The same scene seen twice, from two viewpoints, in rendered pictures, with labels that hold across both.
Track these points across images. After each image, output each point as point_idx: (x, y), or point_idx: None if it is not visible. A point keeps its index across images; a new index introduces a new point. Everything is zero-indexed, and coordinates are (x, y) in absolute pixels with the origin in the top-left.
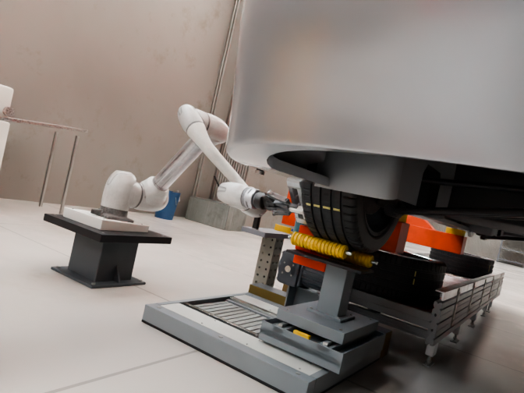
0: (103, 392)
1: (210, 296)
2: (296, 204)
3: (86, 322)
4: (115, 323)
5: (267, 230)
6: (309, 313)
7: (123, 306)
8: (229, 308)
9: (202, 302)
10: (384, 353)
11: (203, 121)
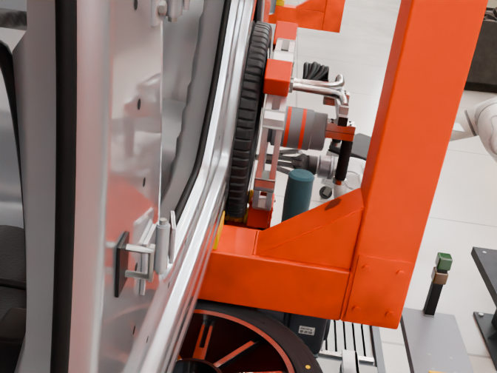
0: (279, 222)
1: (379, 338)
2: (267, 153)
3: None
4: None
5: (435, 341)
6: None
7: (410, 302)
8: (345, 339)
9: (370, 326)
10: None
11: (475, 112)
